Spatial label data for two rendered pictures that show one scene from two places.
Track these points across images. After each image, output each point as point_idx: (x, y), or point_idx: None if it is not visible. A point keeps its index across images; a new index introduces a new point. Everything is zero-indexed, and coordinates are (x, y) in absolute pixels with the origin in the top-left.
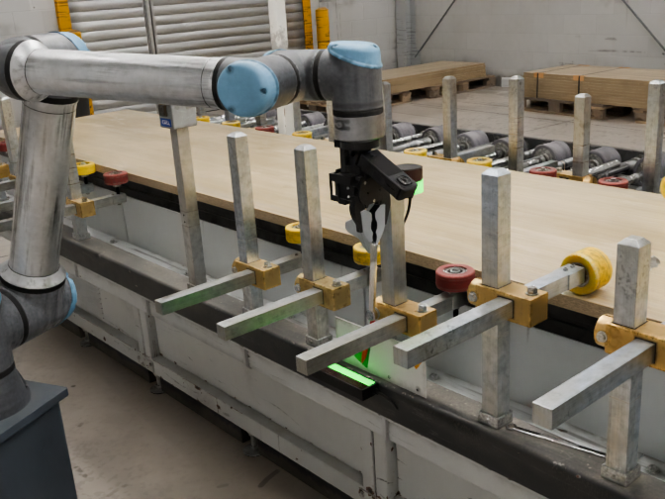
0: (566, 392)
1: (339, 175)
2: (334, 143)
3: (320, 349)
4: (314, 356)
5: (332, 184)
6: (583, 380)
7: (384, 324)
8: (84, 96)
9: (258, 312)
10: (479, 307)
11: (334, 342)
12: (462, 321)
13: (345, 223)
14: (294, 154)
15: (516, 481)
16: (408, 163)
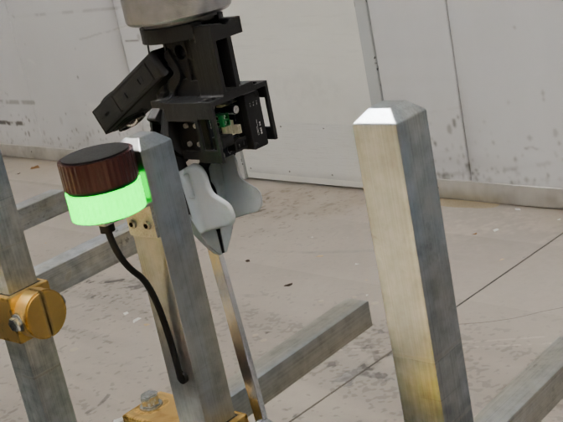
0: (28, 201)
1: (240, 81)
2: (238, 23)
3: (332, 316)
4: (337, 305)
5: (266, 105)
6: None
7: (229, 382)
8: None
9: (520, 381)
10: (61, 261)
11: (312, 332)
12: (95, 239)
13: (258, 191)
14: (426, 126)
15: None
16: (87, 161)
